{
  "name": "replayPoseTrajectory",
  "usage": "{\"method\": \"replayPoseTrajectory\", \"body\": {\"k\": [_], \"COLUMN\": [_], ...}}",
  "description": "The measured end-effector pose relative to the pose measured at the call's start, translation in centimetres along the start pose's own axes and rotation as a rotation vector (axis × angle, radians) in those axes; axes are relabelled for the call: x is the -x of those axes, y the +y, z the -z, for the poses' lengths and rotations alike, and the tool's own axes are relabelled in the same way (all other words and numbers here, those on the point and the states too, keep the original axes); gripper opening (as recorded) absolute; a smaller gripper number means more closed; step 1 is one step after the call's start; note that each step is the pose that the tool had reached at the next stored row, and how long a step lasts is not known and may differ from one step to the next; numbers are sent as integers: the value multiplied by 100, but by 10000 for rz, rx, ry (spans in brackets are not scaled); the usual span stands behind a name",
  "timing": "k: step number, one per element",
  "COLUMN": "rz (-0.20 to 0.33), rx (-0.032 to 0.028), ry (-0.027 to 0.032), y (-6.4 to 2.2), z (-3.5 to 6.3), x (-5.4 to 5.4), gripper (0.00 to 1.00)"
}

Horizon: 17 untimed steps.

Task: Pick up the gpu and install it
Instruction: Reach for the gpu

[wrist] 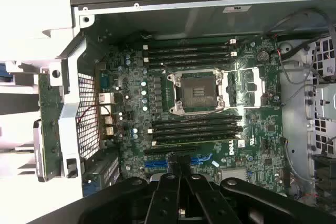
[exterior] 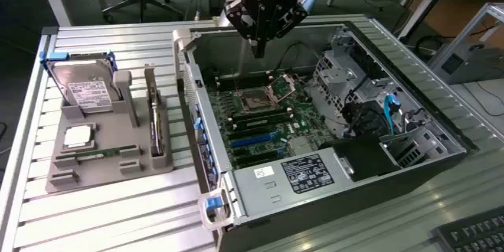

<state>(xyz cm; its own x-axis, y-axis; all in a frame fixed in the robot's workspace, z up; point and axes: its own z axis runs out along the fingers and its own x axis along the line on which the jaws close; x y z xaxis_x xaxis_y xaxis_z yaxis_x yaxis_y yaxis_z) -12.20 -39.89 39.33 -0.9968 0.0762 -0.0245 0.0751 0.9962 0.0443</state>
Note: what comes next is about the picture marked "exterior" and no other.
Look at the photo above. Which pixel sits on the black expansion slot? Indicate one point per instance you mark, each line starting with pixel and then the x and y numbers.
pixel 249 133
pixel 257 158

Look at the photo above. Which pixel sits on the grey plastic parts rack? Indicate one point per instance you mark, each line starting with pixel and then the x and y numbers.
pixel 113 128

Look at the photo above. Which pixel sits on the black keyboard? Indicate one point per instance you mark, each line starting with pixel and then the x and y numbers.
pixel 476 234

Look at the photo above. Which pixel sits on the black office chair base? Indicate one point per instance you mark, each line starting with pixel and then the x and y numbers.
pixel 142 4

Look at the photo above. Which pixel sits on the black plastic air shroud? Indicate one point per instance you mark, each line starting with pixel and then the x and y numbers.
pixel 361 157

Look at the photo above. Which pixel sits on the silver chipset heatsink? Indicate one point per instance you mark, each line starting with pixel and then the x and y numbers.
pixel 301 145

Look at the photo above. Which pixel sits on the silver drive cage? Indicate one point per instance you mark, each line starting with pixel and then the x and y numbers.
pixel 332 72

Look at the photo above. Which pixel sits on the green motherboard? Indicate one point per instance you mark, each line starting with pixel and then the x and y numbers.
pixel 306 116

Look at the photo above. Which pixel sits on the blue case release latch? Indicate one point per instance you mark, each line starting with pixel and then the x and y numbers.
pixel 212 204

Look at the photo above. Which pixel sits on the blue expansion slot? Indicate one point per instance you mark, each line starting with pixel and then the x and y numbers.
pixel 252 140

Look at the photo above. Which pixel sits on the silver CPU chip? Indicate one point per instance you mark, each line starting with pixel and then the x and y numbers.
pixel 78 137

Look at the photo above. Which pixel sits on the hard disk in blue carrier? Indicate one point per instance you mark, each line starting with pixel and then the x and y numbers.
pixel 86 86

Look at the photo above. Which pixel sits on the thin locking lever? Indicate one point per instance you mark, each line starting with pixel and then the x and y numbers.
pixel 234 83

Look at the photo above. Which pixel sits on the CPU socket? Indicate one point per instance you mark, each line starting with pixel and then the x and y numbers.
pixel 253 101

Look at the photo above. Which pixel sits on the metal socket cover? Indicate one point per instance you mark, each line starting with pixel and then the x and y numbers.
pixel 281 88

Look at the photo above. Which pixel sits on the silver perforated disk bay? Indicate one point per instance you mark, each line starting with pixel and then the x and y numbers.
pixel 417 145

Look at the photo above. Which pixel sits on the black open PC case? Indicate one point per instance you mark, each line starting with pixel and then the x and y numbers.
pixel 353 213

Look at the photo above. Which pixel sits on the black tripod stand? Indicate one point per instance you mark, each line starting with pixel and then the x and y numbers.
pixel 433 1

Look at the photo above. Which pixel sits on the green RAM stick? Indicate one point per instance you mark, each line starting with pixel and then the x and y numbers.
pixel 98 154

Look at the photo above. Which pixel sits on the grey power supply with label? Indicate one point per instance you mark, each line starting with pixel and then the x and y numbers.
pixel 274 193

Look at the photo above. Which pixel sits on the black Nvidia graphics card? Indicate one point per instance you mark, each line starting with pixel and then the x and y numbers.
pixel 156 125

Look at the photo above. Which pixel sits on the black RAM stick with label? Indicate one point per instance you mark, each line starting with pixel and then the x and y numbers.
pixel 260 122

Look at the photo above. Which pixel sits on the aluminium profile frame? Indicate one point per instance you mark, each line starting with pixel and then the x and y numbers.
pixel 493 8

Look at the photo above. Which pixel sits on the grey computer tower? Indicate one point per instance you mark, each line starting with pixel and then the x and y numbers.
pixel 472 63

